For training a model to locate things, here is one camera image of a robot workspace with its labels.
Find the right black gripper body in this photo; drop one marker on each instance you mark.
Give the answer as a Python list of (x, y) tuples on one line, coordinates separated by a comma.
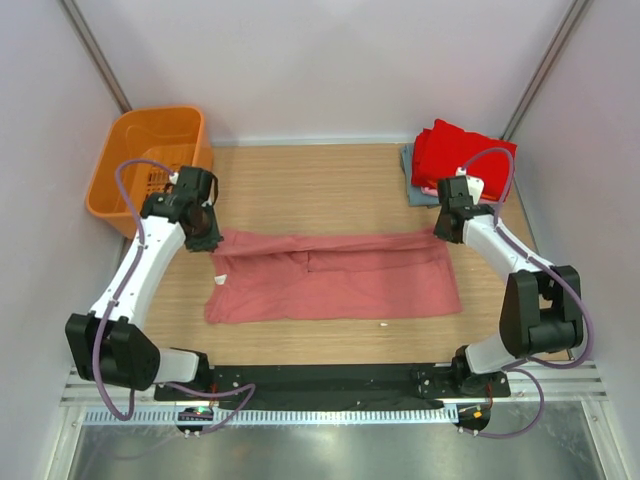
[(439, 229)]

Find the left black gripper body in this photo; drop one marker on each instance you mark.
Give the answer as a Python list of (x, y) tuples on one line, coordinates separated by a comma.
[(207, 236)]

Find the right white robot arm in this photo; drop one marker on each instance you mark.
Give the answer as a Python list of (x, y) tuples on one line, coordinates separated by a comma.
[(540, 312)]

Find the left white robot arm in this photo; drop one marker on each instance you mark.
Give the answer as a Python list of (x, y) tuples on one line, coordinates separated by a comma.
[(108, 344)]

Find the light pink folded t shirt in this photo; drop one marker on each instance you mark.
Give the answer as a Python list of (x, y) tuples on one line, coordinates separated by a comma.
[(433, 192)]

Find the grey folded t shirt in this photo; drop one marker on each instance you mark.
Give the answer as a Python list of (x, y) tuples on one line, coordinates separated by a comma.
[(416, 198)]

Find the red folded t shirt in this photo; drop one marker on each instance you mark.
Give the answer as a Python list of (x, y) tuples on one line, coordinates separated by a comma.
[(442, 149)]

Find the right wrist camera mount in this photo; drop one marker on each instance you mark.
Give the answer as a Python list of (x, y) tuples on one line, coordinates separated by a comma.
[(475, 185)]

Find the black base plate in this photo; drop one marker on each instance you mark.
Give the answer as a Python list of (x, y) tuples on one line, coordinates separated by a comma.
[(351, 386)]

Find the aluminium frame rail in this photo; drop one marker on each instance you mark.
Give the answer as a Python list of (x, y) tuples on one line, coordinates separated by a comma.
[(581, 383)]

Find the white slotted cable duct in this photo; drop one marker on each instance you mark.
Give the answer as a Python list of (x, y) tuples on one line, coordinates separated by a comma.
[(183, 415)]

